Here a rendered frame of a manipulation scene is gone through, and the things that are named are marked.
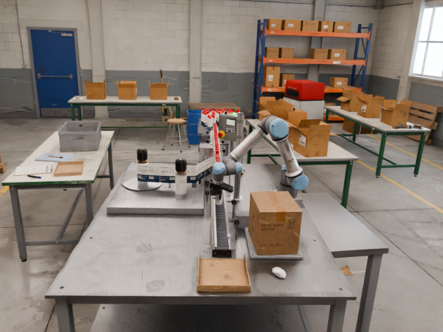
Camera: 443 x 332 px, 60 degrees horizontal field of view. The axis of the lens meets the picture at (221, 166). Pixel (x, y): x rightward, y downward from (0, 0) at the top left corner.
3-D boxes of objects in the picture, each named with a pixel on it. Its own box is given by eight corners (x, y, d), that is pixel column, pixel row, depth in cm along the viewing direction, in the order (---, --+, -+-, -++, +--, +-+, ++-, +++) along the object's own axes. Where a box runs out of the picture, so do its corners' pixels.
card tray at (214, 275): (198, 259, 217) (198, 252, 215) (244, 259, 218) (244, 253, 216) (197, 292, 188) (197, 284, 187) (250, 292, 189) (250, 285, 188)
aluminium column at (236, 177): (233, 196, 304) (236, 112, 283) (238, 196, 304) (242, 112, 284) (233, 198, 300) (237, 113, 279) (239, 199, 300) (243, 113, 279)
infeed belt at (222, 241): (211, 165, 375) (211, 161, 374) (220, 165, 375) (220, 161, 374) (214, 255, 219) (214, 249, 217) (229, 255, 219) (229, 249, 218)
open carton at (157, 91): (148, 100, 784) (147, 82, 772) (147, 97, 829) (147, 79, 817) (171, 100, 793) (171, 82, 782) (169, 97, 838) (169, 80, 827)
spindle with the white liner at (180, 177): (175, 194, 292) (175, 157, 282) (187, 194, 292) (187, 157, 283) (174, 199, 283) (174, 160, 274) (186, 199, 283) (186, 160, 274)
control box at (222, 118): (224, 136, 302) (225, 112, 296) (243, 139, 294) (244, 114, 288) (217, 138, 294) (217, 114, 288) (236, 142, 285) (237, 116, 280)
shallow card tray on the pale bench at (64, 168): (58, 165, 373) (58, 161, 372) (84, 163, 379) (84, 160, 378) (53, 176, 342) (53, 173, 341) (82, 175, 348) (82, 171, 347)
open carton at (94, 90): (82, 100, 762) (81, 81, 751) (88, 96, 807) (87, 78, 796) (104, 100, 767) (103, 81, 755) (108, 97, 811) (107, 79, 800)
